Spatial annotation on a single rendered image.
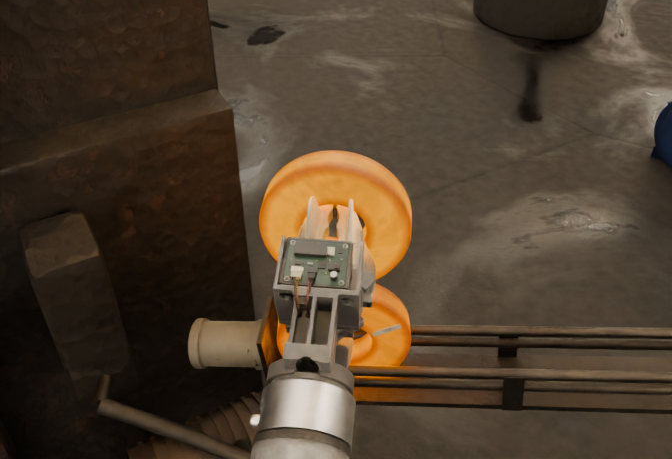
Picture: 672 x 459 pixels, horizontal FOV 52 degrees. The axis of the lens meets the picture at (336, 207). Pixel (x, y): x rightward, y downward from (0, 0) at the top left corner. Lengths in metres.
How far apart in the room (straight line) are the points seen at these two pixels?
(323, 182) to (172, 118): 0.28
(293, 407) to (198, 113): 0.46
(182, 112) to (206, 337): 0.28
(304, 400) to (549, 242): 1.59
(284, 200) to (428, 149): 1.71
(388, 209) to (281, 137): 1.76
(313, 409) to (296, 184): 0.23
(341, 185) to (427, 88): 2.07
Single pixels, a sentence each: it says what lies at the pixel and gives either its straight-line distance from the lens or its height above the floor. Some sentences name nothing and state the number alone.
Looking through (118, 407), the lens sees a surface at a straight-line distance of 0.92.
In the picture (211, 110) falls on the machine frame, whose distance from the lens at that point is 0.89.
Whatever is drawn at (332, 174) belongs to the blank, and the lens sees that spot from 0.65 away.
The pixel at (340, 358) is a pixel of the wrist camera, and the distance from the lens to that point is 0.60.
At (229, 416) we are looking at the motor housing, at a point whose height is 0.53.
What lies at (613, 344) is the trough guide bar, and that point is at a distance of 0.88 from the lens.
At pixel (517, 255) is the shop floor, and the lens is 2.00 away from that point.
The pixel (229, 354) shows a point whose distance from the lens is 0.84.
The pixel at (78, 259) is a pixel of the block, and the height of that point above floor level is 0.80.
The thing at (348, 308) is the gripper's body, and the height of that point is 0.90.
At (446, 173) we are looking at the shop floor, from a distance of 2.26.
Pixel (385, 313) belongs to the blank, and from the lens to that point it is 0.77.
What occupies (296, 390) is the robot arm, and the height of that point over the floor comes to 0.89.
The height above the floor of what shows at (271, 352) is 0.68.
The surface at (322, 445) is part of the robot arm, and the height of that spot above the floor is 0.87.
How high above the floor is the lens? 1.32
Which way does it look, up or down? 39 degrees down
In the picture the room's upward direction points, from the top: straight up
